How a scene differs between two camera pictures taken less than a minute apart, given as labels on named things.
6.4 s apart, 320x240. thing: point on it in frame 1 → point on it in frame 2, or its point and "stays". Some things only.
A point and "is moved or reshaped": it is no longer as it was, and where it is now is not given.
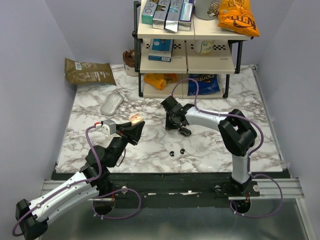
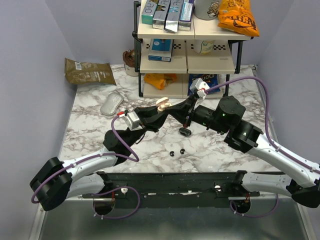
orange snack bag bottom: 159,80 stays
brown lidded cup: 128,59 stays
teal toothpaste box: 148,12 stays
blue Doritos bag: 207,83 stays
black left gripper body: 124,134 → 145,126
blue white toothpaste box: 185,16 stays
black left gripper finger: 134,133 → 157,122
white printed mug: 207,10 stays
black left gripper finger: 123,126 → 143,112
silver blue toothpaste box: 173,15 stays
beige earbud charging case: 135,118 is moved or reshaped
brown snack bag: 78,73 stays
